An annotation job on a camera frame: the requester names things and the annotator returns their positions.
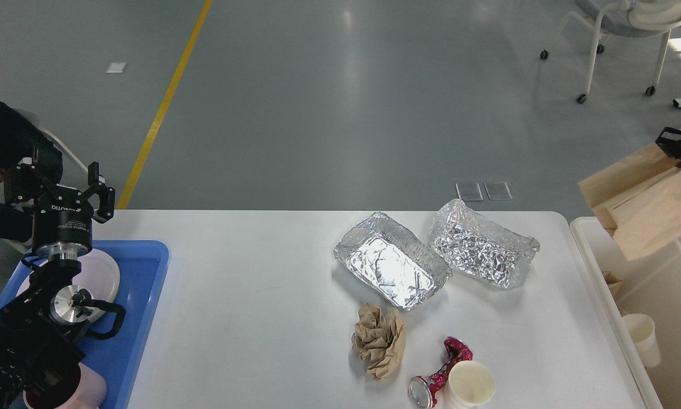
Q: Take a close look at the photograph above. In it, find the brown paper bag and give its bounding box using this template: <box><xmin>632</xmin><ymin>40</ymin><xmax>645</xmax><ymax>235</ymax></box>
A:
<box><xmin>579</xmin><ymin>129</ymin><xmax>681</xmax><ymax>260</ymax></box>

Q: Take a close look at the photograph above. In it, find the pink plate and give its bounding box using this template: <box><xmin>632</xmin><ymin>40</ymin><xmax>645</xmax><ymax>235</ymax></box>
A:
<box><xmin>16</xmin><ymin>243</ymin><xmax>120</xmax><ymax>327</ymax></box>

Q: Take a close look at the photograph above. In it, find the crushed red soda can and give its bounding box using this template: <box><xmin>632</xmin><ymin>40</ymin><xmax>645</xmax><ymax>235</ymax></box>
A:
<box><xmin>408</xmin><ymin>336</ymin><xmax>474</xmax><ymax>408</ymax></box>

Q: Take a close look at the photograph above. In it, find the aluminium foil tray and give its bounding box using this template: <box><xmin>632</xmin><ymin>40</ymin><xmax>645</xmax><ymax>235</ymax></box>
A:
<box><xmin>333</xmin><ymin>212</ymin><xmax>452</xmax><ymax>311</ymax></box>

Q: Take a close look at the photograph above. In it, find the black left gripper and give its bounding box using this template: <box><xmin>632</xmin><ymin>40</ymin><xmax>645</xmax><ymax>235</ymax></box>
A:
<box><xmin>3</xmin><ymin>149</ymin><xmax>115</xmax><ymax>259</ymax></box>

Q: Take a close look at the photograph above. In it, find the pink mug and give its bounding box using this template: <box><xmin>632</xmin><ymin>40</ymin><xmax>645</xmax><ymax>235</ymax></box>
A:
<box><xmin>22</xmin><ymin>362</ymin><xmax>107</xmax><ymax>408</ymax></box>

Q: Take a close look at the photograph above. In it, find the clear floor plate left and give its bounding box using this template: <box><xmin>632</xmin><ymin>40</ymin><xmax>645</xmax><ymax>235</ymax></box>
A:
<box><xmin>455</xmin><ymin>182</ymin><xmax>484</xmax><ymax>202</ymax></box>

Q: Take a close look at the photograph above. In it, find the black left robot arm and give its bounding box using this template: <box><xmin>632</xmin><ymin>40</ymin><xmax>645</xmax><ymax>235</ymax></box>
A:
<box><xmin>0</xmin><ymin>148</ymin><xmax>126</xmax><ymax>408</ymax></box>

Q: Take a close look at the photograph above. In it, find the white chair on left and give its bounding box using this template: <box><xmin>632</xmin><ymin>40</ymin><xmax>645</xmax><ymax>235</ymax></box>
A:
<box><xmin>16</xmin><ymin>109</ymin><xmax>89</xmax><ymax>174</ymax></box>

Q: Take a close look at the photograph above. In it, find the white office chair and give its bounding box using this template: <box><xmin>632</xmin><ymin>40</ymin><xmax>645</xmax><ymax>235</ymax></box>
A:
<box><xmin>539</xmin><ymin>1</ymin><xmax>681</xmax><ymax>104</ymax></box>

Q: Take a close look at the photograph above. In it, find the blue plastic tray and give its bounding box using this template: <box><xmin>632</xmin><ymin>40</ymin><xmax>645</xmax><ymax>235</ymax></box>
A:
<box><xmin>0</xmin><ymin>239</ymin><xmax>171</xmax><ymax>409</ymax></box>

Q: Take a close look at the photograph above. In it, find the crumpled brown paper ball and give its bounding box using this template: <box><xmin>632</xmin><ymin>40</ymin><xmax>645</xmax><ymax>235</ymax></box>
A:
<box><xmin>351</xmin><ymin>303</ymin><xmax>406</xmax><ymax>381</ymax></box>

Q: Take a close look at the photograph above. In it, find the clear floor plate right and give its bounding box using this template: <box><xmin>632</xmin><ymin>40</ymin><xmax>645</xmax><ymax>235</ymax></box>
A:
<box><xmin>484</xmin><ymin>182</ymin><xmax>513</xmax><ymax>201</ymax></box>

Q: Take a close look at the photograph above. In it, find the clear floor plate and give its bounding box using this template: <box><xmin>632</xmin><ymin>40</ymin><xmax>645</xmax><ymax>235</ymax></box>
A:
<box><xmin>484</xmin><ymin>182</ymin><xmax>513</xmax><ymax>201</ymax></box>
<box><xmin>455</xmin><ymin>182</ymin><xmax>484</xmax><ymax>202</ymax></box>

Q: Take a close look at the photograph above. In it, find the white plastic bin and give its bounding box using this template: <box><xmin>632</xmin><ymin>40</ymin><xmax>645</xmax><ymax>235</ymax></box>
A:
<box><xmin>570</xmin><ymin>217</ymin><xmax>681</xmax><ymax>408</ymax></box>

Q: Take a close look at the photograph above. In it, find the seated person in black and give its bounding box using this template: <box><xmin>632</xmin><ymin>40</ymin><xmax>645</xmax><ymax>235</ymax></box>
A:
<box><xmin>0</xmin><ymin>101</ymin><xmax>64</xmax><ymax>243</ymax></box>

